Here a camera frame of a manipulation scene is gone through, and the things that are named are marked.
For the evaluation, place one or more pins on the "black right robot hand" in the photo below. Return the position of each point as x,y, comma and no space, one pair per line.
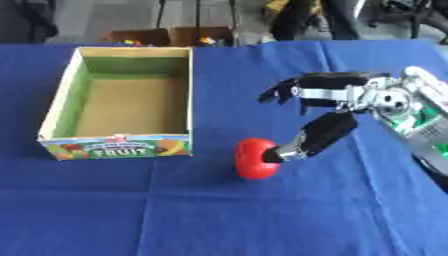
326,128

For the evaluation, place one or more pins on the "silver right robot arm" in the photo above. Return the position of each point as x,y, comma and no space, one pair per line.
417,111

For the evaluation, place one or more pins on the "brown cardboard box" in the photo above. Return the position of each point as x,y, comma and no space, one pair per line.
139,37
201,36

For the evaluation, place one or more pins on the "cardboard box with green inside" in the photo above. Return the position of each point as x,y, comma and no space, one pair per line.
125,100

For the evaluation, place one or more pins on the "red round toy fruit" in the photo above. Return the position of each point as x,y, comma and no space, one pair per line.
252,160

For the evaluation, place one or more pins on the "black chair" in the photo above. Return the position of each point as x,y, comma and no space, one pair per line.
417,16

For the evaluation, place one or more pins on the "black tripod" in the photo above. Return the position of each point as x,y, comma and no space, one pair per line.
195,15

